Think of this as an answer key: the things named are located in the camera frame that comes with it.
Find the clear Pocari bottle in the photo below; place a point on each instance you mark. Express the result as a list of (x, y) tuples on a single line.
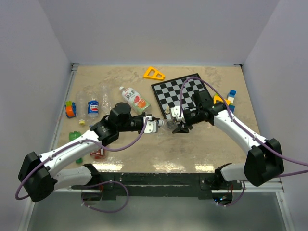
[(169, 125)]

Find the clear bottle yellow cap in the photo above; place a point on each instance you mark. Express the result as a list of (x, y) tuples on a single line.
[(81, 107)]

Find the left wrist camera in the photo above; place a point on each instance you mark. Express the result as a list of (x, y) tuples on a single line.
[(150, 126)]

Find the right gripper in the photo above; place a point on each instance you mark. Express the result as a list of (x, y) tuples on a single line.
[(180, 129)]

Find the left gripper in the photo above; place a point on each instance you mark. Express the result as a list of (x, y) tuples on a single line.
[(152, 118)]

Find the red label tea bottle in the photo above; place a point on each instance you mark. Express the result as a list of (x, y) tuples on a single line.
[(98, 155)]

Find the chessboard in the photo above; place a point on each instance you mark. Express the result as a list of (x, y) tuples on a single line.
[(168, 93)]

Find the blue toy blocks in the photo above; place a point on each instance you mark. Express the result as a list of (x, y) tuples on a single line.
[(231, 97)]

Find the blue white bottle cap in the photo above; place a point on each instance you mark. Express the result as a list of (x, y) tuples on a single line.
[(161, 123)]

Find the white chess piece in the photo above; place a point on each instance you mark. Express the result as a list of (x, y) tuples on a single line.
[(167, 110)]

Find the Pepsi label bottle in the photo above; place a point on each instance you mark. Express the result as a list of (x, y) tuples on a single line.
[(93, 105)]

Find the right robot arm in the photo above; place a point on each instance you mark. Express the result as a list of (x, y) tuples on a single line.
[(263, 156)]

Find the yellow triangle toy far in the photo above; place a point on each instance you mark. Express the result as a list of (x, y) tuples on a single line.
[(153, 74)]

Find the yellow triangle toy right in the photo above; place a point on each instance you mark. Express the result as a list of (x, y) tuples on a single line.
[(217, 99)]

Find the yellow triangle toy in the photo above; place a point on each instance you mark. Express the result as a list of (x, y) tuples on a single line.
[(153, 74), (217, 99)]

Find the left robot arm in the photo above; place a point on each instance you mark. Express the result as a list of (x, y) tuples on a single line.
[(42, 174)]

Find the colourful toy car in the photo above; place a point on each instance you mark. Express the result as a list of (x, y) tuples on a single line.
[(70, 109)]

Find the grapefruit tea bottle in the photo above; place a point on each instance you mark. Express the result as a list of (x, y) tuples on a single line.
[(137, 102)]

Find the black table front rail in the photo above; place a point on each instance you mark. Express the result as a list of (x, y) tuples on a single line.
[(200, 185)]

